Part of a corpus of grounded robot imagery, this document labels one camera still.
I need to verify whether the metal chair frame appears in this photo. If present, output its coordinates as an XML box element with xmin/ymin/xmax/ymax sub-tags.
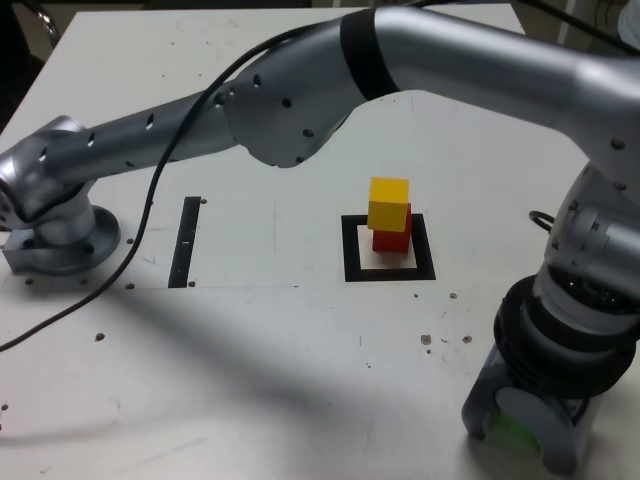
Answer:
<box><xmin>34</xmin><ymin>7</ymin><xmax>61</xmax><ymax>40</ymax></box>

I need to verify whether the white round container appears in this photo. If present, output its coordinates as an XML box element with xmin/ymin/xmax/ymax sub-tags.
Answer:
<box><xmin>617</xmin><ymin>4</ymin><xmax>640</xmax><ymax>52</ymax></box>

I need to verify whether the black tape strip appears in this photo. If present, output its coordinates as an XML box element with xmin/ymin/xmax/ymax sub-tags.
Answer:
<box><xmin>167</xmin><ymin>196</ymin><xmax>202</xmax><ymax>290</ymax></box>

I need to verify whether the yellow cube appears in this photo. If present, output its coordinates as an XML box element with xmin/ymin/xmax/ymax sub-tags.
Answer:
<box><xmin>366</xmin><ymin>176</ymin><xmax>411</xmax><ymax>234</ymax></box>

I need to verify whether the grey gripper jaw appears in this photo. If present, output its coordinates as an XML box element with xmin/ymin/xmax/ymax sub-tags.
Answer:
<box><xmin>494</xmin><ymin>384</ymin><xmax>597</xmax><ymax>476</ymax></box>
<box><xmin>460</xmin><ymin>343</ymin><xmax>507</xmax><ymax>442</ymax></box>

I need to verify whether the green cube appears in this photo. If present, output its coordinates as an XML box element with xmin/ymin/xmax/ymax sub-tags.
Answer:
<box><xmin>491</xmin><ymin>406</ymin><xmax>540</xmax><ymax>450</ymax></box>

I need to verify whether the white furniture leg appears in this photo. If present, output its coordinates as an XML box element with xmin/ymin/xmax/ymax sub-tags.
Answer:
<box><xmin>552</xmin><ymin>0</ymin><xmax>577</xmax><ymax>46</ymax></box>

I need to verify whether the red cube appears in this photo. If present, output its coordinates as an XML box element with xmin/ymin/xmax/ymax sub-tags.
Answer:
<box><xmin>371</xmin><ymin>201</ymin><xmax>415</xmax><ymax>256</ymax></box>

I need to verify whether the black tape square outline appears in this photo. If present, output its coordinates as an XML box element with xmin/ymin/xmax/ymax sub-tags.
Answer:
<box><xmin>340</xmin><ymin>213</ymin><xmax>437</xmax><ymax>283</ymax></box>

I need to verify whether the black cable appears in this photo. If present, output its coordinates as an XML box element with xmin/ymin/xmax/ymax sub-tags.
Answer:
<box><xmin>0</xmin><ymin>0</ymin><xmax>640</xmax><ymax>353</ymax></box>

